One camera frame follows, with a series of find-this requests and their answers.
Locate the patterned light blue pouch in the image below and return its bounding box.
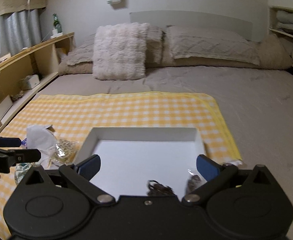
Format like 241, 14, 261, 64
14, 163, 32, 185

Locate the beige bed pillow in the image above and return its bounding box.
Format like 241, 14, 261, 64
58, 25, 164, 76
161, 26, 260, 68

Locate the dark item in clear bag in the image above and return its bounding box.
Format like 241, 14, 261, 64
185, 170, 207, 194

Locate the white shallow cardboard box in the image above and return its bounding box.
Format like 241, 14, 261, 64
74, 127, 206, 199

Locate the fluffy beige bolster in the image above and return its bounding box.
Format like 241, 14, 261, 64
257, 34, 293, 70

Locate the tissue box on shelf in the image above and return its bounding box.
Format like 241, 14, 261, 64
19, 74, 40, 90

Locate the white headboard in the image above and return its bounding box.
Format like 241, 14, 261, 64
130, 10, 253, 40

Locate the green glass bottle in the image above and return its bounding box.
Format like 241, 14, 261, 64
53, 14, 63, 33

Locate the white face mask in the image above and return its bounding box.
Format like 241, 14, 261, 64
26, 125, 57, 169

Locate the grey window curtain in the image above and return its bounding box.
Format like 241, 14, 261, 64
0, 9, 42, 57

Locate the right side shelf unit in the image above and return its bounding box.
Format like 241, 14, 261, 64
268, 5, 293, 75

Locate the beige right bed pillow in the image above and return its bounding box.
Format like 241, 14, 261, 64
161, 26, 260, 68

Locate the fluffy white square cushion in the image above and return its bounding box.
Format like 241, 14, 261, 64
92, 23, 150, 81

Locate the yellow checkered cloth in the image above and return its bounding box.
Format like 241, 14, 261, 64
0, 93, 243, 240

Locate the black hair ties packet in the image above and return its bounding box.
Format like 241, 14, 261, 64
147, 180, 175, 197

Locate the beige left bed pillow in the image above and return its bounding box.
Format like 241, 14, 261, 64
58, 25, 164, 76

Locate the wooden side shelf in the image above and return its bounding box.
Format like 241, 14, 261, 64
0, 33, 74, 132

